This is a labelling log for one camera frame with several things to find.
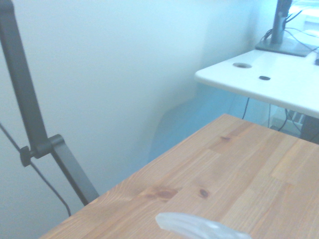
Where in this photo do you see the dark grey jointed stand arm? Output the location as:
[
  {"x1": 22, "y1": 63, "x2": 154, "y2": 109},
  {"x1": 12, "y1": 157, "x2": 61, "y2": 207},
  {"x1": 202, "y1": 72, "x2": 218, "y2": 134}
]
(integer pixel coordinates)
[{"x1": 0, "y1": 0, "x2": 100, "y2": 207}]

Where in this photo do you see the grey monitor stand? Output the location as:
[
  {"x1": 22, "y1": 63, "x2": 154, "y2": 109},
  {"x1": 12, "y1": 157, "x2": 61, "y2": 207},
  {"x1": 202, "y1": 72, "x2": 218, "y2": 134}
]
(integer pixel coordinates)
[{"x1": 254, "y1": 0, "x2": 315, "y2": 58}]

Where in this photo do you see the white desk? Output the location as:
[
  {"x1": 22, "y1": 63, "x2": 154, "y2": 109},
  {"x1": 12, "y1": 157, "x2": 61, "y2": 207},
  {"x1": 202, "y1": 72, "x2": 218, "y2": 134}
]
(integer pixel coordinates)
[{"x1": 194, "y1": 46, "x2": 319, "y2": 118}]

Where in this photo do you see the dark box under desk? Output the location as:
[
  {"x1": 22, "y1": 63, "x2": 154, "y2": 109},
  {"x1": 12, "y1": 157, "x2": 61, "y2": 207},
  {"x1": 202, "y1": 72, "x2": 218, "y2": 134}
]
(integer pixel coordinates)
[{"x1": 300, "y1": 115, "x2": 319, "y2": 145}]

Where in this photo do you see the black cable under desk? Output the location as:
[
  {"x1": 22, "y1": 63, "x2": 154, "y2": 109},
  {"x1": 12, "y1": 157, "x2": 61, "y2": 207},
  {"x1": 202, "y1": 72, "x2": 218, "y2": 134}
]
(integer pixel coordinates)
[{"x1": 242, "y1": 97, "x2": 250, "y2": 120}]

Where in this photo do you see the thin black stand cable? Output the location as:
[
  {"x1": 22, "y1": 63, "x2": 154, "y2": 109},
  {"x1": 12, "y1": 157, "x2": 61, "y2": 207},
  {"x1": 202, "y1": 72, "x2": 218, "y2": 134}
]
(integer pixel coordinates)
[{"x1": 0, "y1": 122, "x2": 72, "y2": 217}]

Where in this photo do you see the black cable on desk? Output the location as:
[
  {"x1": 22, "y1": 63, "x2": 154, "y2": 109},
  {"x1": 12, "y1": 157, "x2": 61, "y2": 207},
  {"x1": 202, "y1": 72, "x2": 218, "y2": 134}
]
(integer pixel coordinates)
[{"x1": 283, "y1": 26, "x2": 319, "y2": 53}]

